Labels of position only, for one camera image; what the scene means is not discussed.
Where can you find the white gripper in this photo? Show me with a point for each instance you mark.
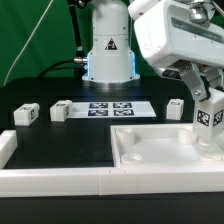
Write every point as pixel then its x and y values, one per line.
pixel 179 34

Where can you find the white square tabletop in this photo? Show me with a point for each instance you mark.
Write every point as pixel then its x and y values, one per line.
pixel 162 144

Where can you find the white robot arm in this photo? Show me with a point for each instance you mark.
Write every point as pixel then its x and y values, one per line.
pixel 110 61

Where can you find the white paper with fiducial markers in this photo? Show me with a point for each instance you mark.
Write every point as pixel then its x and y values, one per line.
pixel 123 109

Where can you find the white U-shaped fence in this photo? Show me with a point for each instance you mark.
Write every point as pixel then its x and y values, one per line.
pixel 200 177

